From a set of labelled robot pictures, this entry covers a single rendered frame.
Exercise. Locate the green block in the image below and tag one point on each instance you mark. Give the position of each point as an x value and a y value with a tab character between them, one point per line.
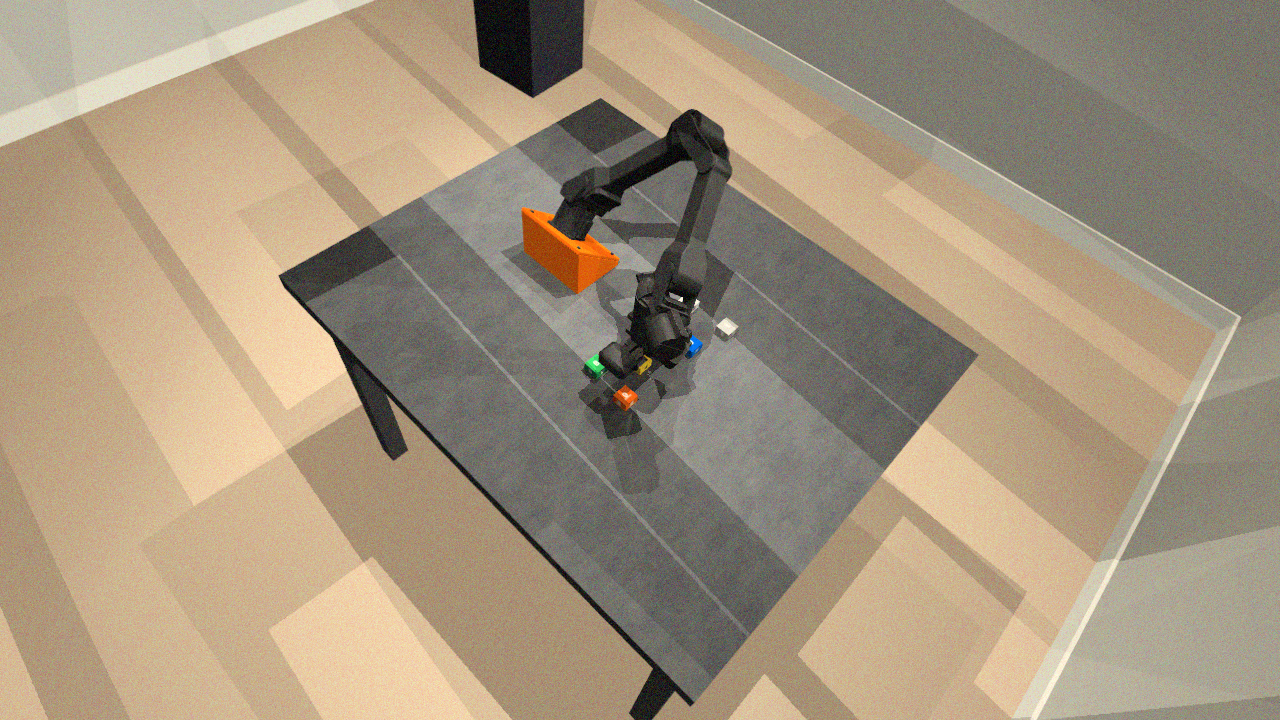
594	368

